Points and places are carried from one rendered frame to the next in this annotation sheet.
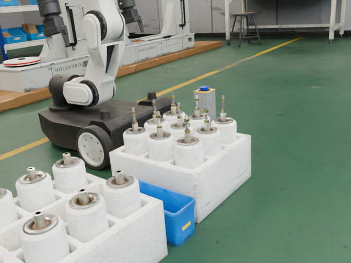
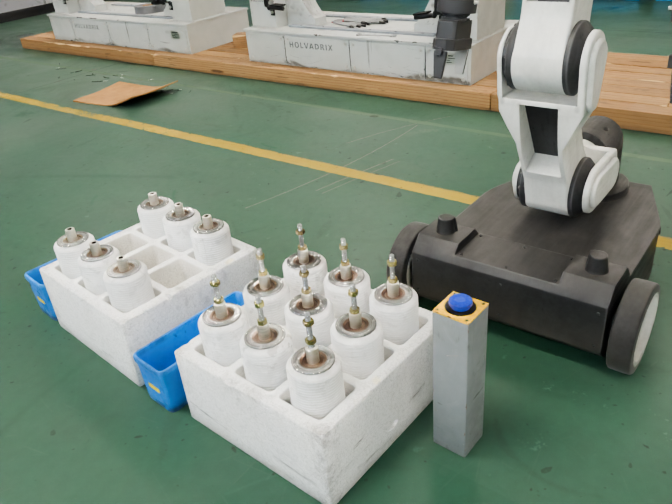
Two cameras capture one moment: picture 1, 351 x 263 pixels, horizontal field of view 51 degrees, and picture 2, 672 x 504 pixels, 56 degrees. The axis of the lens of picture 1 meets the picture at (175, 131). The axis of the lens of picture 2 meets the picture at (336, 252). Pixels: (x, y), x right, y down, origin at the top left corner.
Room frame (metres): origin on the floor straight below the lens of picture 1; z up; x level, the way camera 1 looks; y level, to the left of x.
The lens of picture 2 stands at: (1.44, -1.02, 0.95)
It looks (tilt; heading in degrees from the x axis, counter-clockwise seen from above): 30 degrees down; 94
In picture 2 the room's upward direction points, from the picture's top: 6 degrees counter-clockwise
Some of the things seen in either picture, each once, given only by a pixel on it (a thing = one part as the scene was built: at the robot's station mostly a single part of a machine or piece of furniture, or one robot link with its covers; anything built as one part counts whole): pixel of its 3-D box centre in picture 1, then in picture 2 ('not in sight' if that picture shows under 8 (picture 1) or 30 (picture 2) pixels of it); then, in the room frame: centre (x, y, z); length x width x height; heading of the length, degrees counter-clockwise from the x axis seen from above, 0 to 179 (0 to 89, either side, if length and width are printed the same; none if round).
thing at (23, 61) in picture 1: (22, 61); not in sight; (3.24, 1.28, 0.29); 0.30 x 0.30 x 0.06
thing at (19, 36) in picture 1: (7, 36); not in sight; (6.00, 2.52, 0.36); 0.50 x 0.38 x 0.21; 55
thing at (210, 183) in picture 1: (183, 165); (316, 368); (1.30, -0.02, 0.09); 0.39 x 0.39 x 0.18; 52
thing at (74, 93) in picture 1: (90, 90); (564, 175); (1.91, 0.43, 0.28); 0.21 x 0.20 x 0.13; 54
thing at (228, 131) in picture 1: (224, 143); (318, 399); (1.32, -0.18, 0.16); 0.10 x 0.10 x 0.18
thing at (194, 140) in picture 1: (187, 141); (221, 315); (1.14, -0.04, 0.25); 0.08 x 0.08 x 0.01
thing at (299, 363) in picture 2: (223, 120); (313, 360); (1.32, -0.18, 0.25); 0.08 x 0.08 x 0.01
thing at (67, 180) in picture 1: (72, 189); (215, 258); (1.03, 0.34, 0.16); 0.10 x 0.10 x 0.18
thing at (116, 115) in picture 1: (96, 107); (556, 212); (1.89, 0.41, 0.19); 0.64 x 0.52 x 0.33; 54
